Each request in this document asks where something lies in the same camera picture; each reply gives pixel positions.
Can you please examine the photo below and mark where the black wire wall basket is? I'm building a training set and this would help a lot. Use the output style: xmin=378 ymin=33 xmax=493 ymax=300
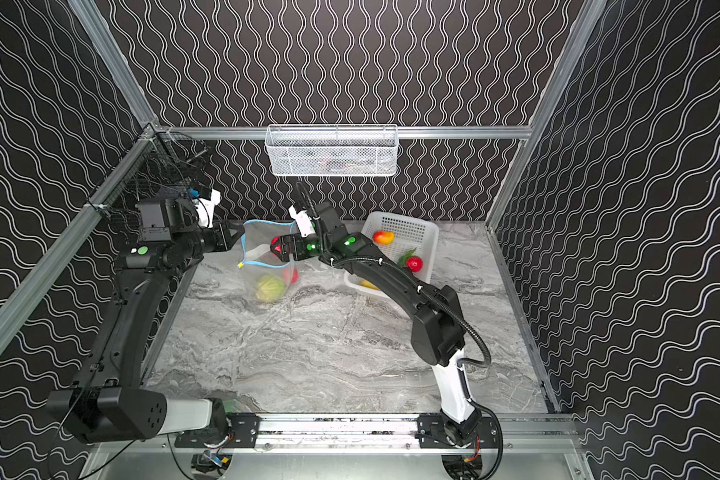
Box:
xmin=97 ymin=132 xmax=212 ymax=239

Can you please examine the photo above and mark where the aluminium back horizontal bar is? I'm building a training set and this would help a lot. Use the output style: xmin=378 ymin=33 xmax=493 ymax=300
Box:
xmin=157 ymin=125 xmax=532 ymax=141

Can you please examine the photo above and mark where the red toy pomegranate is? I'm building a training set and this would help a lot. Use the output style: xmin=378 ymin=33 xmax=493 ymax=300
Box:
xmin=270 ymin=237 xmax=283 ymax=257

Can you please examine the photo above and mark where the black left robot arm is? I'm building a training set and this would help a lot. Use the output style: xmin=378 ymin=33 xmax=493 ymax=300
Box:
xmin=46 ymin=196 xmax=244 ymax=445

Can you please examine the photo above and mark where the white mesh wall basket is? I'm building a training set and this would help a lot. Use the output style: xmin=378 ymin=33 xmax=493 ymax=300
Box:
xmin=265 ymin=134 xmax=400 ymax=177

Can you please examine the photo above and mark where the aluminium left side bar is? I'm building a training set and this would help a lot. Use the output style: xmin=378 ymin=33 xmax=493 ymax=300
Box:
xmin=0 ymin=130 xmax=156 ymax=356

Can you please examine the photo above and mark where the aluminium frame corner post right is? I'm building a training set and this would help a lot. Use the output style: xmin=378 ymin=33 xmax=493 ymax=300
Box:
xmin=486 ymin=0 xmax=607 ymax=232

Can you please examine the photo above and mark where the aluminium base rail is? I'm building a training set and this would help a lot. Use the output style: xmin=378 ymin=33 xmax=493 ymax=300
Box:
xmin=95 ymin=411 xmax=583 ymax=457

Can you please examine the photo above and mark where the orange red toy peach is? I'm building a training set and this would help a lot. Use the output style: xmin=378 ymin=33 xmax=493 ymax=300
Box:
xmin=372 ymin=230 xmax=395 ymax=245

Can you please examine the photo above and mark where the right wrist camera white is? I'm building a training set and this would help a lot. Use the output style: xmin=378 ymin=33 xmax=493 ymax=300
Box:
xmin=288 ymin=205 xmax=316 ymax=238

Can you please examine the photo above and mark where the aluminium frame corner post left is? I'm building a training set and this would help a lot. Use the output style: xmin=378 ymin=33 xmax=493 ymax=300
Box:
xmin=68 ymin=0 xmax=159 ymax=127

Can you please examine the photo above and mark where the white plastic perforated basket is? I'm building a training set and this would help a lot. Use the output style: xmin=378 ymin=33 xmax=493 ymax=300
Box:
xmin=344 ymin=211 xmax=439 ymax=298

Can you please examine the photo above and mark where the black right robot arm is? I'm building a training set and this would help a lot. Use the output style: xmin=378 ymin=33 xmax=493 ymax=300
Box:
xmin=270 ymin=200 xmax=491 ymax=446

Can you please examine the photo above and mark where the green toy cabbage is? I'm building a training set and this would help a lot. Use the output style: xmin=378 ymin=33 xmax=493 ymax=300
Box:
xmin=254 ymin=274 xmax=288 ymax=302

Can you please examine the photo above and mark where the clear zip bag blue zipper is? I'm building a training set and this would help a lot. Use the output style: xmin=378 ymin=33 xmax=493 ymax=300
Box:
xmin=238 ymin=220 xmax=298 ymax=302

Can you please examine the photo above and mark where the yellow toy potato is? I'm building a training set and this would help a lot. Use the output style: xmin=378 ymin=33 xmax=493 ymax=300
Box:
xmin=360 ymin=279 xmax=380 ymax=291

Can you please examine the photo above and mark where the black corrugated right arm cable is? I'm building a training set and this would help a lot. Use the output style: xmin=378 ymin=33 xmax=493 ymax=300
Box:
xmin=359 ymin=257 xmax=505 ymax=480

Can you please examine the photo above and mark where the aluminium frame corner post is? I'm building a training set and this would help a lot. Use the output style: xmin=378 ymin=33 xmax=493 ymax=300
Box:
xmin=68 ymin=0 xmax=159 ymax=127
xmin=486 ymin=0 xmax=607 ymax=232

